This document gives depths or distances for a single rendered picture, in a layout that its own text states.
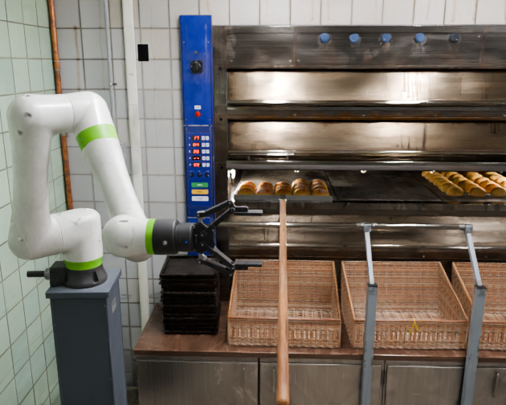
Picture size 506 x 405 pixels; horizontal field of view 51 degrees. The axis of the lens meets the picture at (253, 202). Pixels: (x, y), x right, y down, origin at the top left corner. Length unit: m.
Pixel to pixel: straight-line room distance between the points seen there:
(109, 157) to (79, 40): 1.50
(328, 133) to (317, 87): 0.25
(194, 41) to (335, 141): 0.89
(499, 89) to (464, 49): 0.27
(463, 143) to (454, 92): 0.27
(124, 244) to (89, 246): 0.47
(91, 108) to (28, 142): 0.20
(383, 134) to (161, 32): 1.27
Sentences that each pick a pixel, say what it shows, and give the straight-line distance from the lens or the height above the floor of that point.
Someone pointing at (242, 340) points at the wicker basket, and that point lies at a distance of 2.72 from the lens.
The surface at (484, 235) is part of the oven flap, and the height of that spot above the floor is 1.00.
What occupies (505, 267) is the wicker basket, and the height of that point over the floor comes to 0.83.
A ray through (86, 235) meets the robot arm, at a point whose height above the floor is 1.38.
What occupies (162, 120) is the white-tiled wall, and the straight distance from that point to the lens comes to 2.89.
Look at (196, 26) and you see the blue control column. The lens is 2.82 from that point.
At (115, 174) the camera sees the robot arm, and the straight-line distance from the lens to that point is 1.54.
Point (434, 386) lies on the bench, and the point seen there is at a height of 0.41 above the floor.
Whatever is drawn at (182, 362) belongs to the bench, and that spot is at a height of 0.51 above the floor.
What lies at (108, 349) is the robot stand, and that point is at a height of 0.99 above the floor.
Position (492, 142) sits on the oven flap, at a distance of 3.06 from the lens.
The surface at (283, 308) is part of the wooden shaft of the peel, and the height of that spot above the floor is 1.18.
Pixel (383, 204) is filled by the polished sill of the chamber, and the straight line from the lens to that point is 2.97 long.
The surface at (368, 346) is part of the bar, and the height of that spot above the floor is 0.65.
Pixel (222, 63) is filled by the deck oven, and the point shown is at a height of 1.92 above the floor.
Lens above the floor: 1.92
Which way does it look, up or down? 15 degrees down
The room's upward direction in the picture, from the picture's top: straight up
